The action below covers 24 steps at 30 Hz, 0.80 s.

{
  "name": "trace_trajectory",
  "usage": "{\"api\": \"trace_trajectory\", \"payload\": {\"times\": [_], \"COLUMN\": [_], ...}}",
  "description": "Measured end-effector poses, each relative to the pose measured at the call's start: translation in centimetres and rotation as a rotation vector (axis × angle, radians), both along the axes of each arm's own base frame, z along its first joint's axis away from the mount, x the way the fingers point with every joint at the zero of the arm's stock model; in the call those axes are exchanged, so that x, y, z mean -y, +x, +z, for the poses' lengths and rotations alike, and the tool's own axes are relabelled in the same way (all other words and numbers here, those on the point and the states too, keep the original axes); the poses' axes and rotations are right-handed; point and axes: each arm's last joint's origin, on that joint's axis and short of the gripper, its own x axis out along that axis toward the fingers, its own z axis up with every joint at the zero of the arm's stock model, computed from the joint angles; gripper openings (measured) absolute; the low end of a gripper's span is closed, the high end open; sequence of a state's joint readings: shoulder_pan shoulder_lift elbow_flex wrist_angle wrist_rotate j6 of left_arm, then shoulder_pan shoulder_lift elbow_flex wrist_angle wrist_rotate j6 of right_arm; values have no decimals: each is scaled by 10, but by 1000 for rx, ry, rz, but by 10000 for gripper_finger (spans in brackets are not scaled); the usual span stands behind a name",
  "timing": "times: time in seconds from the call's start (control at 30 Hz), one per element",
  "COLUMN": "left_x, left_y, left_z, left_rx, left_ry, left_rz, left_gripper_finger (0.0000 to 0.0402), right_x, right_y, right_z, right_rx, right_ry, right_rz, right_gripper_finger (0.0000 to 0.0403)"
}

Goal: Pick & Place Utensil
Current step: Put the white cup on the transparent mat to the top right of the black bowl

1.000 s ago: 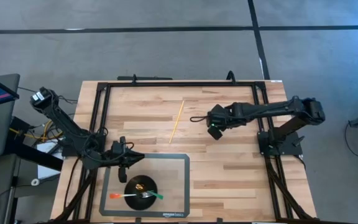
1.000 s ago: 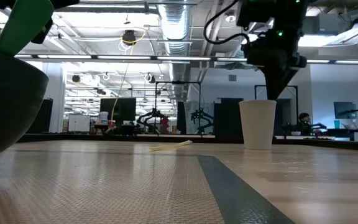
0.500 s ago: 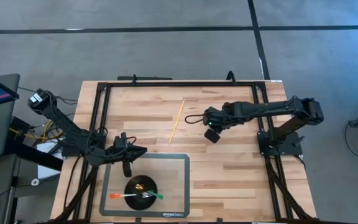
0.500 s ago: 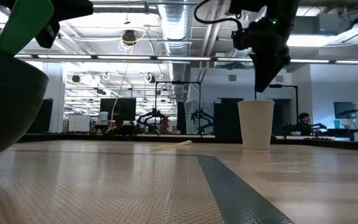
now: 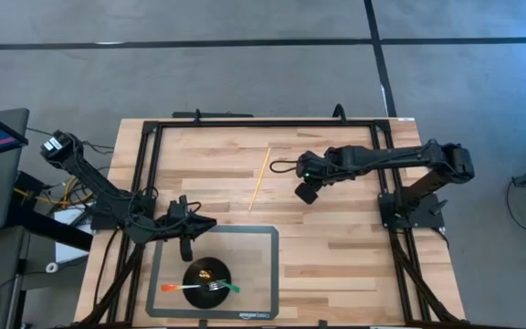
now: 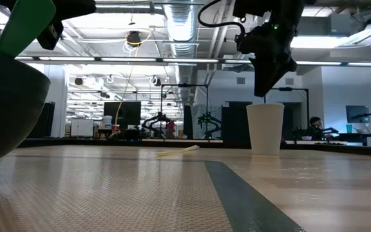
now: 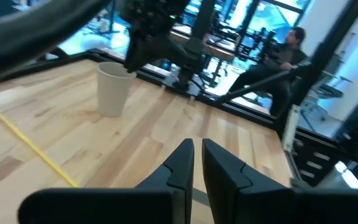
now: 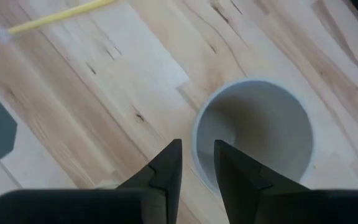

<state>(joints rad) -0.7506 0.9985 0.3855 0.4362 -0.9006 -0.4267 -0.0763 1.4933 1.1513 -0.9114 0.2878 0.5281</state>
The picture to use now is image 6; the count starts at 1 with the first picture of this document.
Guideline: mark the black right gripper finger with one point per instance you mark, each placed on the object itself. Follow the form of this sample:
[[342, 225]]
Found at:
[[261, 77], [277, 75]]

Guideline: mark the dark round bowl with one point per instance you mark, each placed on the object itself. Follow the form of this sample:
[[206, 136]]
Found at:
[[8, 106]]

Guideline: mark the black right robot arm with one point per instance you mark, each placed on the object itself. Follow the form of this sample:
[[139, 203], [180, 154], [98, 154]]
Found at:
[[269, 8]]

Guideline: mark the white paper cup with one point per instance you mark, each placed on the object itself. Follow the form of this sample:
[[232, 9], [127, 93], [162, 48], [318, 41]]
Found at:
[[265, 129]]

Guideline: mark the person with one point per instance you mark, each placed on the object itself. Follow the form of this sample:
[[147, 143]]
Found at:
[[314, 129]]

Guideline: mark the long ceiling light strip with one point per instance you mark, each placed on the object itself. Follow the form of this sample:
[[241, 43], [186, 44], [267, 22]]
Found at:
[[140, 59]]

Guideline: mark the teal cup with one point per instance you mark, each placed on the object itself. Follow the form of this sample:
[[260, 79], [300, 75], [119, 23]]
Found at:
[[349, 129]]

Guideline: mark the white cabinet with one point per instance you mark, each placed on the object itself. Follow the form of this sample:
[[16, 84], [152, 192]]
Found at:
[[81, 127]]

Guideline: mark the white bucket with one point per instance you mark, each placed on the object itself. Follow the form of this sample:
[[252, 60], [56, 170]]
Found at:
[[107, 122]]

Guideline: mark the pale wooden chopstick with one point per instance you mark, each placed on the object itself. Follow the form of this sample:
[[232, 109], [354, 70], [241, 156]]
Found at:
[[169, 155], [185, 149]]

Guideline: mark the large black screen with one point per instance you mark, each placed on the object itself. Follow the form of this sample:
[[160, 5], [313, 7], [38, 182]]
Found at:
[[127, 112]]

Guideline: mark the beige woven placemat grey stripe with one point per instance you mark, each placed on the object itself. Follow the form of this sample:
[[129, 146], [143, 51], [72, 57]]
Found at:
[[108, 193]]

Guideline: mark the black metal frame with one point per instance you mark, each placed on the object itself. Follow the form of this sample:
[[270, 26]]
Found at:
[[296, 89], [184, 85]]

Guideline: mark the black ceiling camera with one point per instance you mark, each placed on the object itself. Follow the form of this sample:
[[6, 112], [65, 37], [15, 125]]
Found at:
[[134, 38]]

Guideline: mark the silver ribbed ceiling duct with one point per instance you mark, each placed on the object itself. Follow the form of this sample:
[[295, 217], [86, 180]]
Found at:
[[181, 29]]

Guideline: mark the wall monitor screen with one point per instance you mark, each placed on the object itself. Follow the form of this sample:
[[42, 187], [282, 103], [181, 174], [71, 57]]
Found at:
[[357, 114]]

